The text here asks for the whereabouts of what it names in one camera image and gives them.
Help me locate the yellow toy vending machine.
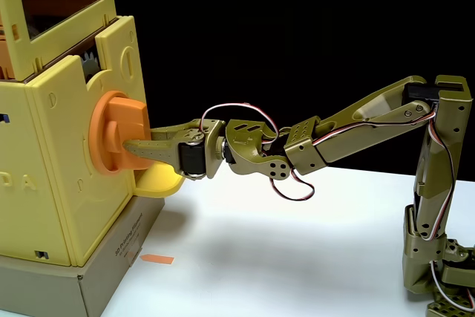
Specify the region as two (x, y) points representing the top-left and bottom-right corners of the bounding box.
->
(0, 0), (150, 268)

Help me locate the red white black servo cable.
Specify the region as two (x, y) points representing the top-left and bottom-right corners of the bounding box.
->
(312, 106), (456, 241)
(268, 167), (316, 202)
(200, 102), (281, 140)
(429, 259), (475, 310)

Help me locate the orange vending machine knob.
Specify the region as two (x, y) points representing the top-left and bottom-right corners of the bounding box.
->
(89, 90), (157, 177)

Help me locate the orange paper arrow marker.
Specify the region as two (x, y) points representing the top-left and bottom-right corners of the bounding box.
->
(140, 253), (175, 266)

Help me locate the brown cardboard box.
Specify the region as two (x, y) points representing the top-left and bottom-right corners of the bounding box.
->
(0, 193), (166, 317)

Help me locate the grey plastic gear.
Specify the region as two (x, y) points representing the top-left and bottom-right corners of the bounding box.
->
(80, 49), (102, 85)

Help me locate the yellow dispensing tray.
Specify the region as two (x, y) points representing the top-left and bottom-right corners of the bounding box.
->
(133, 162), (186, 199)

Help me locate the clear tape tab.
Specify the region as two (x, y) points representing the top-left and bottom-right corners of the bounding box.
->
(125, 245), (144, 268)

